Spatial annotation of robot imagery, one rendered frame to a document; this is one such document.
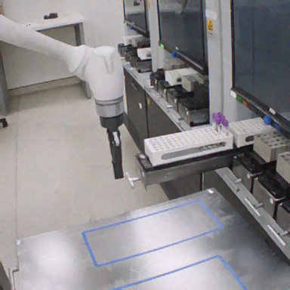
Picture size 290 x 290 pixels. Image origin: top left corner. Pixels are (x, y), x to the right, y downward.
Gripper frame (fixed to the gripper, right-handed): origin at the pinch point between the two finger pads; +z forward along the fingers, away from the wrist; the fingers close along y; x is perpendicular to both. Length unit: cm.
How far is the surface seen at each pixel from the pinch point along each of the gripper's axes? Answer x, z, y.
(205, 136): -31.4, -5.8, -0.7
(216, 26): -48, -39, 23
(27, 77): 45, 60, 350
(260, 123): -55, -6, 1
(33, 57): 34, 37, 350
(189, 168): -22.7, 1.8, -6.6
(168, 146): -17.0, -6.1, -2.5
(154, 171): -10.8, -0.2, -6.3
